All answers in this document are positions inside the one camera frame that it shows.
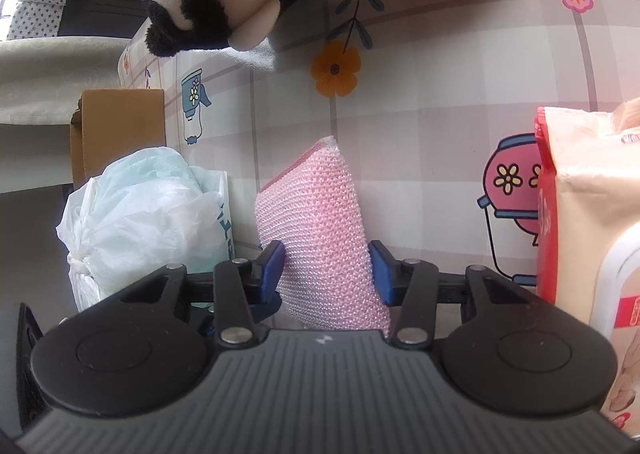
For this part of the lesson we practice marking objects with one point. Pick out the black chair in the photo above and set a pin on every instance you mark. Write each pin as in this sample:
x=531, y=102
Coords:
x=100, y=13

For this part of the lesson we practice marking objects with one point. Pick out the white plastic bag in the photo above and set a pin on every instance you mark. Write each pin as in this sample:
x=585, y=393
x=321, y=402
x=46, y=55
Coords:
x=130, y=224

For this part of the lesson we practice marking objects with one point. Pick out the pale grey cushion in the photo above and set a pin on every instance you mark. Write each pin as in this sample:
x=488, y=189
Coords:
x=50, y=78

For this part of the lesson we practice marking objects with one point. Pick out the pink knitted sponge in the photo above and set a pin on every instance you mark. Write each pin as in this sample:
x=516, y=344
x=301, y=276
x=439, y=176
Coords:
x=320, y=234

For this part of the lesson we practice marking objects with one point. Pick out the peach wet wipes pack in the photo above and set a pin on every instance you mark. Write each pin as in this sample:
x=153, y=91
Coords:
x=585, y=214

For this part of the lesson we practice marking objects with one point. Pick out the cardboard box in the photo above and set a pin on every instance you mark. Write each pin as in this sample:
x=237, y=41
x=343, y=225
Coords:
x=125, y=128

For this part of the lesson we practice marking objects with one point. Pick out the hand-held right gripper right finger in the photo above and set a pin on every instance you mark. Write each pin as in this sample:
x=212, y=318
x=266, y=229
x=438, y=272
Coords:
x=380, y=269

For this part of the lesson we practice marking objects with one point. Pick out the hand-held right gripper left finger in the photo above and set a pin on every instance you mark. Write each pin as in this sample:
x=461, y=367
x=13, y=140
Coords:
x=272, y=264

